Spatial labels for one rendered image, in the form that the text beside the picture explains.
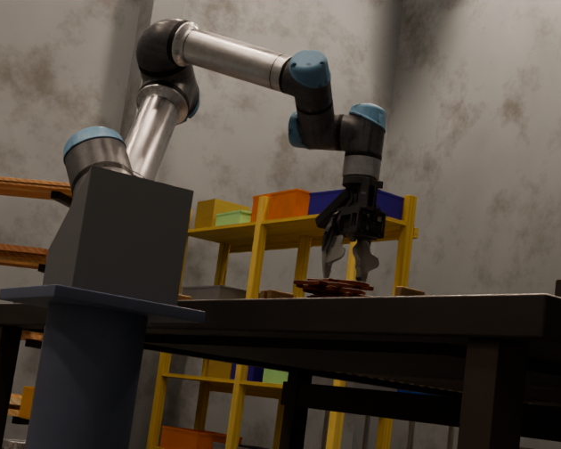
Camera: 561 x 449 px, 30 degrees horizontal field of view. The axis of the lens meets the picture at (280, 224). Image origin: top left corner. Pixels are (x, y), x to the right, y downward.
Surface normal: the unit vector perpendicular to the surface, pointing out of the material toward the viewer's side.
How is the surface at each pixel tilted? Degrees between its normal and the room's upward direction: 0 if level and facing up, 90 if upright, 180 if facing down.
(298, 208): 90
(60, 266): 90
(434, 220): 90
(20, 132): 90
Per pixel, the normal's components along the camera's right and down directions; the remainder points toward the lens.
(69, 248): -0.83, -0.20
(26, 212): 0.54, -0.07
